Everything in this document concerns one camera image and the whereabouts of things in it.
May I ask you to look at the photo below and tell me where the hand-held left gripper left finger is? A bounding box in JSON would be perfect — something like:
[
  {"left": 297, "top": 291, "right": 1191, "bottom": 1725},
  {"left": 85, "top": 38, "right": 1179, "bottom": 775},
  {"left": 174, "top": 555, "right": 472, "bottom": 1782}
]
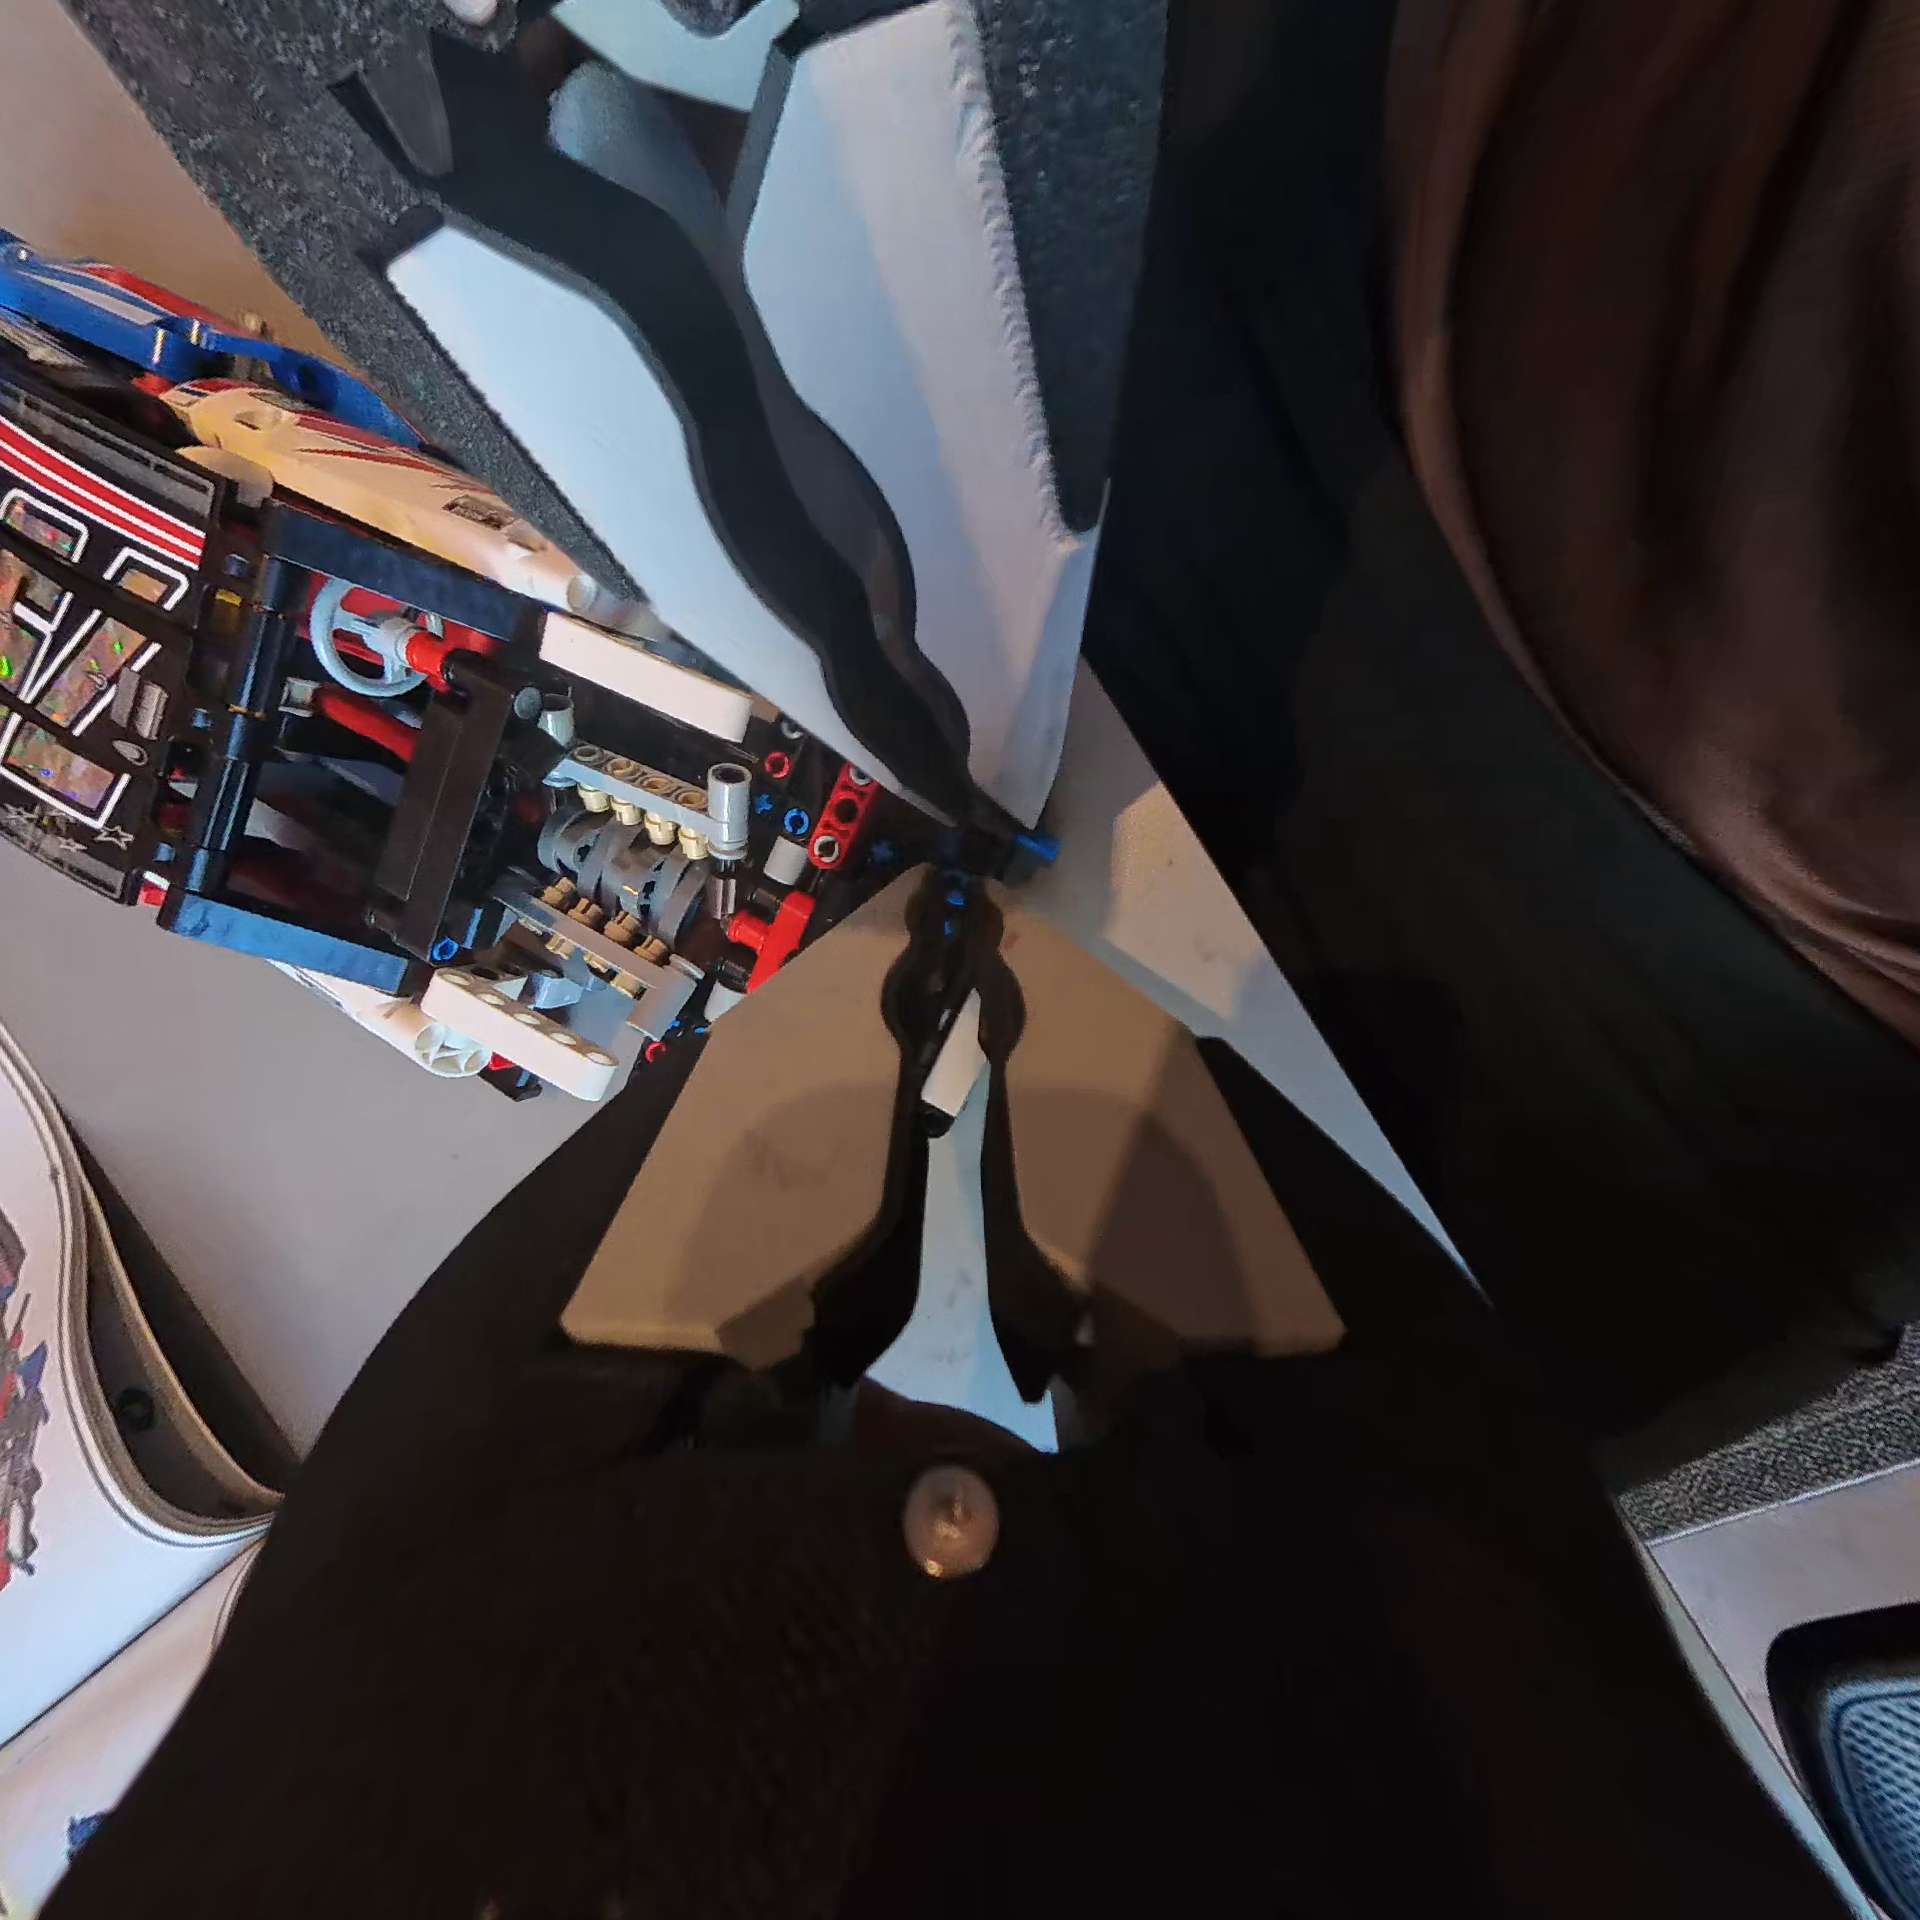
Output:
[{"left": 559, "top": 863, "right": 944, "bottom": 1387}]

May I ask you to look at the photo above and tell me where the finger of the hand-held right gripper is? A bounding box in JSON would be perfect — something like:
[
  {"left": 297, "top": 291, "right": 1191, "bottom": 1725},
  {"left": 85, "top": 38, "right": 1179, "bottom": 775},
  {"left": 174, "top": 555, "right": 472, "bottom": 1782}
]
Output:
[
  {"left": 379, "top": 151, "right": 988, "bottom": 830},
  {"left": 738, "top": 0, "right": 1114, "bottom": 835}
]

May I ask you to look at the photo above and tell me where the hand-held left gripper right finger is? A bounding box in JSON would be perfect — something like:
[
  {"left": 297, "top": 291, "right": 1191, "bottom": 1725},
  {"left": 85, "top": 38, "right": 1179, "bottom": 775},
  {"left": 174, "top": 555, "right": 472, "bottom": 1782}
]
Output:
[{"left": 966, "top": 891, "right": 1349, "bottom": 1408}]

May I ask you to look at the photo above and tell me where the brick-built toy race car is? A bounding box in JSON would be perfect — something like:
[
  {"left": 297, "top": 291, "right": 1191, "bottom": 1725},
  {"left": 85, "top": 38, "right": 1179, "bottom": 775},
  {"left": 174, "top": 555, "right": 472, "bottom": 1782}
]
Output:
[{"left": 0, "top": 225, "right": 1070, "bottom": 1143}]

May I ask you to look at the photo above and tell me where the open instruction booklet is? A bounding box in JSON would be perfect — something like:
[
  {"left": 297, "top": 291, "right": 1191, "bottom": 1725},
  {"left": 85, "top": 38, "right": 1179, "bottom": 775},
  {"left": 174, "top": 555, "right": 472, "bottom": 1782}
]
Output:
[{"left": 0, "top": 1020, "right": 297, "bottom": 1920}]

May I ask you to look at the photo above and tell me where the person's brown sweater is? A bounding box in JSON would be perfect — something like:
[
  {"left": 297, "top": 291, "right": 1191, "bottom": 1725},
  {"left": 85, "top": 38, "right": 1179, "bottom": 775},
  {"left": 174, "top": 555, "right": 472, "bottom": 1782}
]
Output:
[{"left": 1387, "top": 0, "right": 1920, "bottom": 1046}]

